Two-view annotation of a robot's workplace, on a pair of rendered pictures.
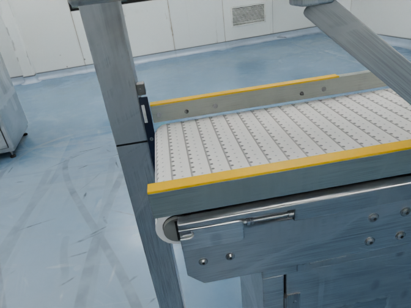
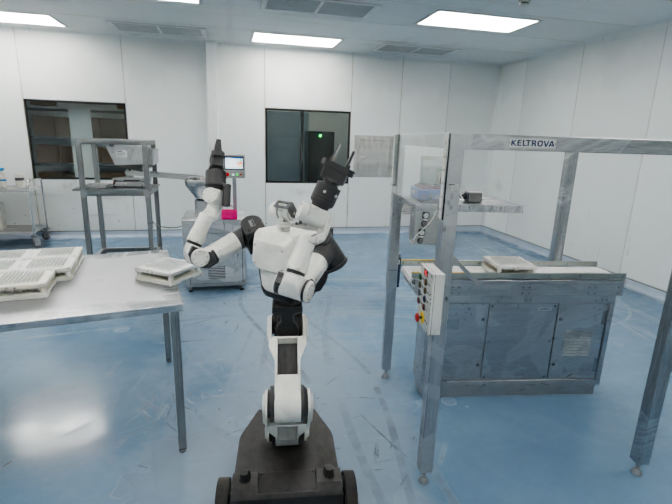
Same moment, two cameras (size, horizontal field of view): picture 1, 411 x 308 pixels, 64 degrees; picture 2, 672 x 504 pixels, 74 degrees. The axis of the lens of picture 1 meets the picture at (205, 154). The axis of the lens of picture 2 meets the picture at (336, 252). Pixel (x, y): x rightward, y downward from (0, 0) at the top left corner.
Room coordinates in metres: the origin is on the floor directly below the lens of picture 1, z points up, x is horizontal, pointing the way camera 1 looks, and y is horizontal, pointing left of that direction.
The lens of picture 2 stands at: (-2.21, 0.54, 1.59)
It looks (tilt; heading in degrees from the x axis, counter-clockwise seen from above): 14 degrees down; 359
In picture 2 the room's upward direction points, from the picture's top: 2 degrees clockwise
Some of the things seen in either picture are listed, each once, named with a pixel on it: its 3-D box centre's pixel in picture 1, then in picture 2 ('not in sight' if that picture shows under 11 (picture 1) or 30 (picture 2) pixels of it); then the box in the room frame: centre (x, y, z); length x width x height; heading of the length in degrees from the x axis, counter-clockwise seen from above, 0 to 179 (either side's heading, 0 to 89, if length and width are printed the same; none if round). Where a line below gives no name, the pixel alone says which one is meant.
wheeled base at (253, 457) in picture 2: not in sight; (286, 443); (-0.38, 0.72, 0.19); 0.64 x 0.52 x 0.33; 6
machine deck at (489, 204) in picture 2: not in sight; (458, 203); (0.46, -0.22, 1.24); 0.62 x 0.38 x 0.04; 95
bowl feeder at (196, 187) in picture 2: not in sight; (209, 197); (2.52, 1.82, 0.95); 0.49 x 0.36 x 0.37; 103
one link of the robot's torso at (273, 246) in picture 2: not in sight; (293, 258); (-0.31, 0.70, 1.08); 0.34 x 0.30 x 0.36; 50
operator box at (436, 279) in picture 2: not in sight; (430, 298); (-0.44, 0.11, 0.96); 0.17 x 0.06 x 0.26; 5
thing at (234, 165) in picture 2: not in sight; (234, 184); (2.67, 1.59, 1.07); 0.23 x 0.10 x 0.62; 103
